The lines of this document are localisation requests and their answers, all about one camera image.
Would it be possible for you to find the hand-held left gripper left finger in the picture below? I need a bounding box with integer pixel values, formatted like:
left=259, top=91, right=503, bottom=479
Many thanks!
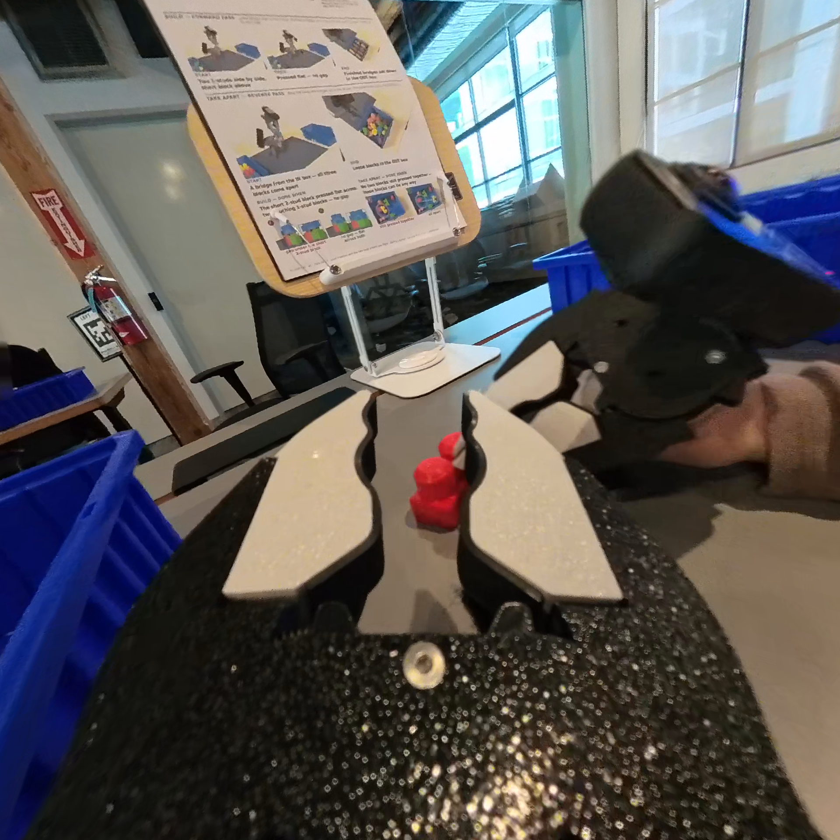
left=223, top=390, right=385, bottom=624

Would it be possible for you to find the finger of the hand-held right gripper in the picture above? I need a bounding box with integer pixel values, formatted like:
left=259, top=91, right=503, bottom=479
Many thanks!
left=492, top=340, right=575, bottom=411
left=518, top=399, right=606, bottom=455

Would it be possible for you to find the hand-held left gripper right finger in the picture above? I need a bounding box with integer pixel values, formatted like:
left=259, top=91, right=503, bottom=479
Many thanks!
left=457, top=390, right=624, bottom=621

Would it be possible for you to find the blue plastic bin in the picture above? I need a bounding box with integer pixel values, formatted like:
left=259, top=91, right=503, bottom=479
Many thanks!
left=0, top=367, right=93, bottom=431
left=533, top=189, right=840, bottom=343
left=0, top=430, right=182, bottom=840

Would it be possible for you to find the red two-stud block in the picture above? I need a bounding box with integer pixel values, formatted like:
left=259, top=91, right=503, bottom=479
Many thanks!
left=409, top=432, right=471, bottom=531

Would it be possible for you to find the person's right forearm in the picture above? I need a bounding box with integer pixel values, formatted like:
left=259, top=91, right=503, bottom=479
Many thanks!
left=755, top=360, right=840, bottom=503

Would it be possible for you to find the person's right hand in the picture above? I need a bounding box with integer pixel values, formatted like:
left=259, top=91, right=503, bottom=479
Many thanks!
left=656, top=384, right=773, bottom=473

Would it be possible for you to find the document stand with white base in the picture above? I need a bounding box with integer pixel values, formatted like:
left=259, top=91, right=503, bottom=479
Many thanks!
left=187, top=77, right=501, bottom=399

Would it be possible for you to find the window with blinds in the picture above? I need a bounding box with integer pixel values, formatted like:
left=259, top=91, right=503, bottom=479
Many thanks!
left=646, top=0, right=840, bottom=168

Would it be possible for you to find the black office chair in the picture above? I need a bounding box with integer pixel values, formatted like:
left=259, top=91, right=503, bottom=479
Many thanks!
left=190, top=281, right=352, bottom=408

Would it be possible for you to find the multi-pane glass window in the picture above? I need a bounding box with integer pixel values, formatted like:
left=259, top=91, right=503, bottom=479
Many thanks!
left=440, top=7, right=572, bottom=204

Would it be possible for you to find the small wooden table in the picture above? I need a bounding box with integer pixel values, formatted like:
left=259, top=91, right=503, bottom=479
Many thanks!
left=0, top=373, right=134, bottom=454

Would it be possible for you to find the red fire extinguisher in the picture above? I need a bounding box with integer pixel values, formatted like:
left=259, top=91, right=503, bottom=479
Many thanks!
left=82, top=265, right=149, bottom=347

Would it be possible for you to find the square marker sign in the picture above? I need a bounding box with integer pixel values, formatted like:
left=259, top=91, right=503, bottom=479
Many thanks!
left=67, top=307, right=123, bottom=362

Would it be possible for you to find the white door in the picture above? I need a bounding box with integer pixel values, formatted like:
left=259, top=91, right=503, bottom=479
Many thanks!
left=52, top=112, right=290, bottom=395

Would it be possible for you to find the printed instruction sheet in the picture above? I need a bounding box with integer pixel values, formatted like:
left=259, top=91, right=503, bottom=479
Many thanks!
left=143, top=0, right=468, bottom=282

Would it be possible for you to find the red arrow sign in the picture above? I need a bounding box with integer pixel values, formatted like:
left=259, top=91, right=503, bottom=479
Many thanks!
left=29, top=189, right=87, bottom=259

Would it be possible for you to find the ceiling vent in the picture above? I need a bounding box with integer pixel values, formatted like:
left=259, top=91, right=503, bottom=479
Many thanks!
left=0, top=0, right=111, bottom=81

